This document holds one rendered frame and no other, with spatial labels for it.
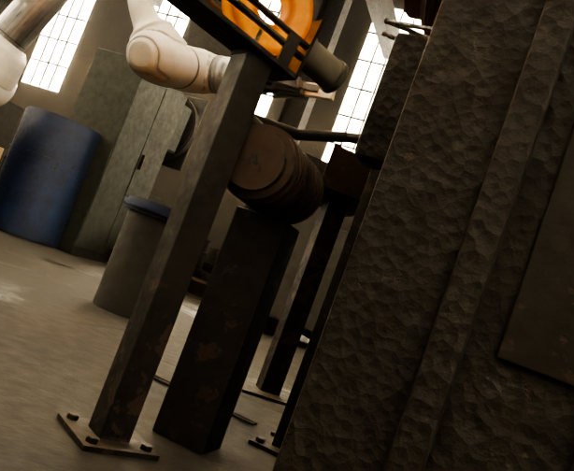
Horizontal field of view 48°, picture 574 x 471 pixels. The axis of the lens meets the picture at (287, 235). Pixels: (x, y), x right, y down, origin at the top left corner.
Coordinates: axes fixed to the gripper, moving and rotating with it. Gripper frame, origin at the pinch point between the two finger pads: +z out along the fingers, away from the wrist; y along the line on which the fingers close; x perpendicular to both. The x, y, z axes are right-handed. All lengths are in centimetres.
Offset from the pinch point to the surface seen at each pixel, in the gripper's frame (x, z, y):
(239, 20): -10, 2, 51
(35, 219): -37, -252, -231
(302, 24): -5.0, 8.6, 42.2
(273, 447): -75, 14, 11
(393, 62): -2.5, 20.9, 27.1
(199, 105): 207, -422, -709
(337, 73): -9.3, 14.3, 35.3
